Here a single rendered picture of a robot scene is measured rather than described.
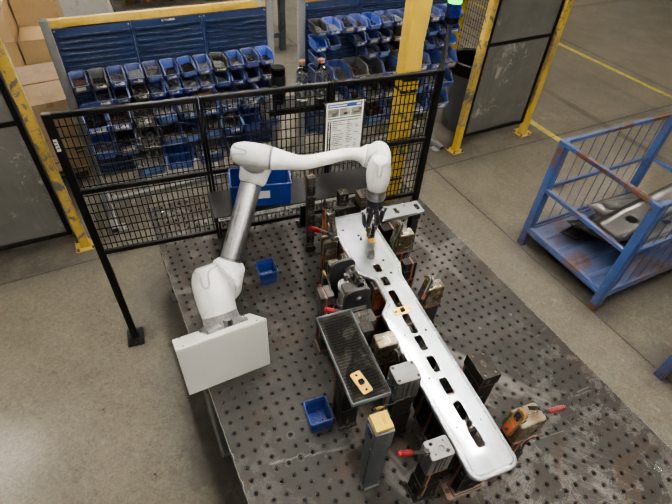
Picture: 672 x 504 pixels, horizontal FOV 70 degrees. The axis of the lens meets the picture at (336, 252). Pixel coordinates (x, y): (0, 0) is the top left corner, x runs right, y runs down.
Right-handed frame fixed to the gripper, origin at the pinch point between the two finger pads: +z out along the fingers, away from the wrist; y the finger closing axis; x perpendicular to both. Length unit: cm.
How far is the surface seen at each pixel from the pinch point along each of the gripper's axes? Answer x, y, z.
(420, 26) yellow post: -58, -43, -73
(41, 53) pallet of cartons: -379, 182, 43
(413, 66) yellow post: -58, -43, -53
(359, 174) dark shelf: -47.6, -13.4, 1.0
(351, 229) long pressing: -8.2, 6.7, 4.1
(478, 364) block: 81, -10, 1
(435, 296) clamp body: 42.8, -13.3, 5.6
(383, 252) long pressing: 11.7, -1.9, 4.1
